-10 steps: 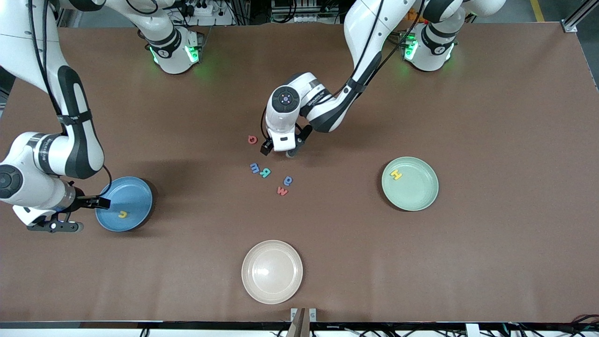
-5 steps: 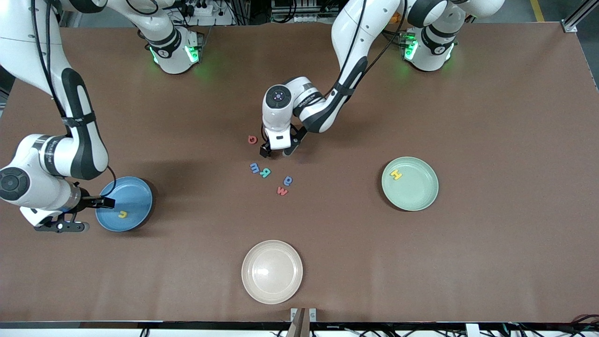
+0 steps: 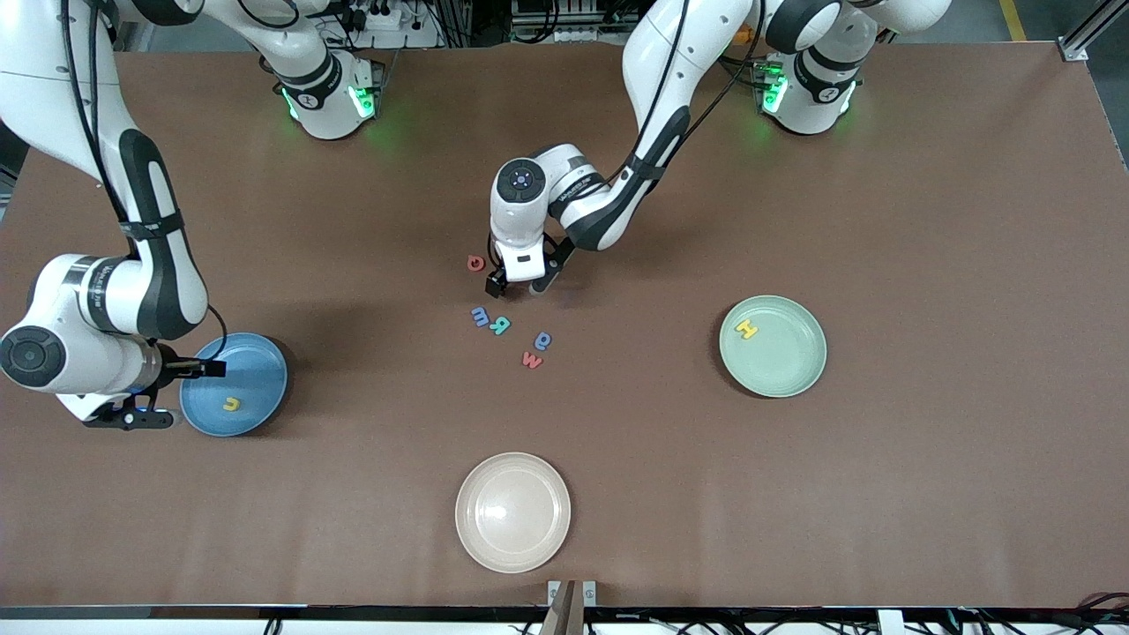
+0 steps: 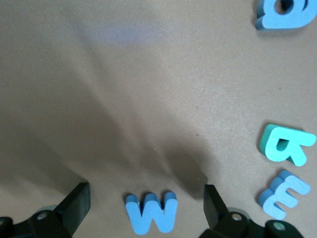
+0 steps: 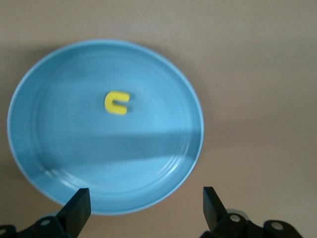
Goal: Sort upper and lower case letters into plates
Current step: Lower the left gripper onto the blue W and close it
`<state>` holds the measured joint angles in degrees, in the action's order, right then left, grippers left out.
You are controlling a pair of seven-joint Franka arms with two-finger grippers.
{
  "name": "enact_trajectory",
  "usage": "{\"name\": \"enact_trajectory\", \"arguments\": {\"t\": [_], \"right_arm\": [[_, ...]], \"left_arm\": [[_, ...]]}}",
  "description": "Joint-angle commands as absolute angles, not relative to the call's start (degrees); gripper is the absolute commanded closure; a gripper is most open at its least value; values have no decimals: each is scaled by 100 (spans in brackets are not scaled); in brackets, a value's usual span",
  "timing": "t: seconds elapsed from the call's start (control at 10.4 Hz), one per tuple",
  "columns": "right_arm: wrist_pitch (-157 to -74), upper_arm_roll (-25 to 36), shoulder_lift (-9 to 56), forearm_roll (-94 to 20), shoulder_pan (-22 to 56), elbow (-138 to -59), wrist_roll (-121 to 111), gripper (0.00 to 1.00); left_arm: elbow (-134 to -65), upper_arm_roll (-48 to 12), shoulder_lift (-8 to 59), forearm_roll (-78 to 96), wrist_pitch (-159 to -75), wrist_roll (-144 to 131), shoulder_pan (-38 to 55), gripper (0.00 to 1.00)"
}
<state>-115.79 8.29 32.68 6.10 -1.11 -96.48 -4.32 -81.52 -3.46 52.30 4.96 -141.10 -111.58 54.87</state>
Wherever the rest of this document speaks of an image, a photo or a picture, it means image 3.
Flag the blue round plate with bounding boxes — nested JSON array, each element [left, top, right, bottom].
[[179, 332, 289, 437]]

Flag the beige round plate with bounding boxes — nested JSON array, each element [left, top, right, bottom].
[[455, 452, 572, 574]]

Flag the green round plate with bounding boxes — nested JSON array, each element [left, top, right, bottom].
[[719, 295, 828, 398]]

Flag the equipment rack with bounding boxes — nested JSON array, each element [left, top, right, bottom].
[[510, 0, 640, 45]]

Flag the white power strip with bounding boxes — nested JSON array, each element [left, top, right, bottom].
[[340, 3, 402, 32]]

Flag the brown table cover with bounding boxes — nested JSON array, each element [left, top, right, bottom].
[[0, 42, 1129, 611]]

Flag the metal mounting pole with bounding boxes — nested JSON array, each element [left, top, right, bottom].
[[538, 580, 585, 635]]

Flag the black camera cable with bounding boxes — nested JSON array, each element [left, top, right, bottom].
[[490, 0, 768, 265], [57, 0, 228, 364]]

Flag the black table edge rail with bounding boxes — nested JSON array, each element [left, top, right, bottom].
[[0, 604, 1129, 624]]

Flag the small metal bracket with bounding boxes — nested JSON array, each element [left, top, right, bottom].
[[547, 579, 598, 609]]

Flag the aluminium frame profile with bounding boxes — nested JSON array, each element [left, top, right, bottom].
[[1058, 0, 1129, 63]]

